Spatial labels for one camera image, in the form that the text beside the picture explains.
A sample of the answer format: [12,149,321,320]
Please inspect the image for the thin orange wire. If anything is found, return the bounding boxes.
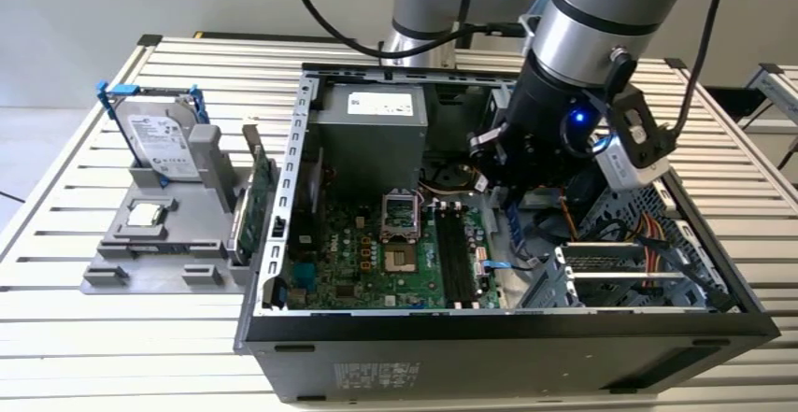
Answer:
[560,192,580,241]

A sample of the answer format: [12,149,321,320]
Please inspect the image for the grey power supply unit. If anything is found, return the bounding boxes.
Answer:
[309,82,429,198]

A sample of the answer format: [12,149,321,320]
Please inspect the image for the small silver wrist camera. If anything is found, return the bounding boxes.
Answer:
[466,130,501,157]

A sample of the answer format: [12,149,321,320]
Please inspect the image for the grey parts rack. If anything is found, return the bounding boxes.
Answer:
[80,124,263,297]

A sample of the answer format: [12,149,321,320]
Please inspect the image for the green graphics card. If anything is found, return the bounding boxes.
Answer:
[227,115,282,266]

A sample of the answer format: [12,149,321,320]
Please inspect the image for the slatted metal side table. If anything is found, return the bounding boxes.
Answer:
[738,62,798,170]

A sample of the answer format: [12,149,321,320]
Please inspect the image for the CPU socket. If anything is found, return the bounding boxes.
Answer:
[383,242,421,274]

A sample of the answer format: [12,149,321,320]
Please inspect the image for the green motherboard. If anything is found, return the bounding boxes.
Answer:
[283,194,506,311]

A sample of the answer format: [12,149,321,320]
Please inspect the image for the black RAM slot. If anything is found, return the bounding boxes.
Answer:
[449,201,483,310]
[434,201,467,310]

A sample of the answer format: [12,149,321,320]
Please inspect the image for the hard disk in blue carrier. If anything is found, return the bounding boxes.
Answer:
[94,82,211,184]

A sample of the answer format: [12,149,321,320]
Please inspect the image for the metal disk bay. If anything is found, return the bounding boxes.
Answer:
[521,238,718,313]

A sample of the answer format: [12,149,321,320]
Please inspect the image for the silver CPU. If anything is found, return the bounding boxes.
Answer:
[124,204,169,227]

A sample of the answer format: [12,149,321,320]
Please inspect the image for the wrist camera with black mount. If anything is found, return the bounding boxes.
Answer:
[590,83,680,194]

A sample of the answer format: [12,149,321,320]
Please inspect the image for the black case fan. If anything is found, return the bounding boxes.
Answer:
[291,196,323,263]

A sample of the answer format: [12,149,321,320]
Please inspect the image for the black cooler fan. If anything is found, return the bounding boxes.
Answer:
[427,160,485,194]

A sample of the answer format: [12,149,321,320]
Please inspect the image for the black and grey PC case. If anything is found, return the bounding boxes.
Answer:
[234,61,782,404]

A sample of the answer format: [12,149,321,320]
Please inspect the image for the orange yellow power wires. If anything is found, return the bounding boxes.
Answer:
[634,212,674,291]

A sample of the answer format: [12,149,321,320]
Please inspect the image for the metal socket cover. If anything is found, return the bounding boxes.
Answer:
[381,190,421,241]

